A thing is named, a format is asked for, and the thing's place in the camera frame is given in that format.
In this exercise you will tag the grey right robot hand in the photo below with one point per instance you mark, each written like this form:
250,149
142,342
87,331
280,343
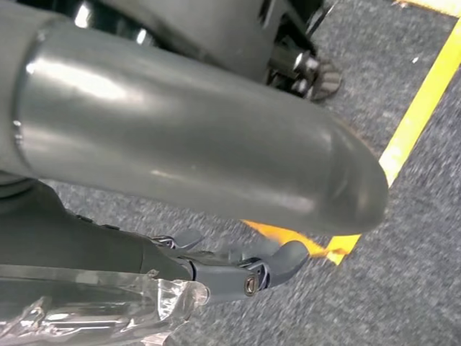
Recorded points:
179,133

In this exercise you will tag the clear plastic wrap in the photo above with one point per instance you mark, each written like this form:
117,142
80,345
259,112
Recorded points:
90,310

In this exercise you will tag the yellow floor tape square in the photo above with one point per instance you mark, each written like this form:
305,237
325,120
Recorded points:
414,124

